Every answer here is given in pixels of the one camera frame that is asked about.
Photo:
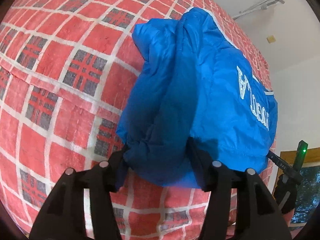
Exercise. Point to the wooden framed window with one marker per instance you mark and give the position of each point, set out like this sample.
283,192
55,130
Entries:
310,192

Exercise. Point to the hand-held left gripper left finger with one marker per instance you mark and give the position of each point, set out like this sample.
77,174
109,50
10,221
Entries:
117,163

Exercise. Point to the blue puffer jacket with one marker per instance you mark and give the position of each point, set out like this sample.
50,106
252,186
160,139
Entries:
200,92

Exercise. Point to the red plaid blanket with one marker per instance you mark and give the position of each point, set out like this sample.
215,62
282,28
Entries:
62,55

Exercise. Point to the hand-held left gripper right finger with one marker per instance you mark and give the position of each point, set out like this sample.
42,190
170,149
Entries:
205,171

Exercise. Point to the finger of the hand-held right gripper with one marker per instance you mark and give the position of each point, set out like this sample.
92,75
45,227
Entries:
285,168

